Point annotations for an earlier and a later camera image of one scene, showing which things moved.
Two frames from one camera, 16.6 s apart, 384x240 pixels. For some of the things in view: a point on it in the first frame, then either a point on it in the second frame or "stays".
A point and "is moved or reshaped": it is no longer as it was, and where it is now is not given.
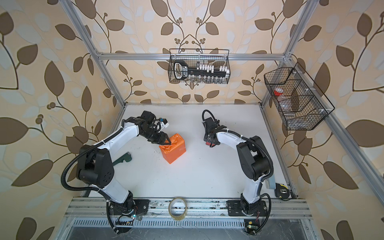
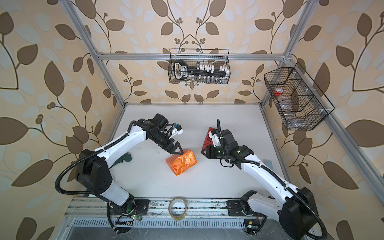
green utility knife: [127, 157] stays
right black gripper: [206, 136] -> [210, 153]
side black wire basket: [302, 104] stays
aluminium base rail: [278, 208] stays
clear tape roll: [175, 217] stays
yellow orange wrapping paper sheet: [175, 147] is moved or reshaped
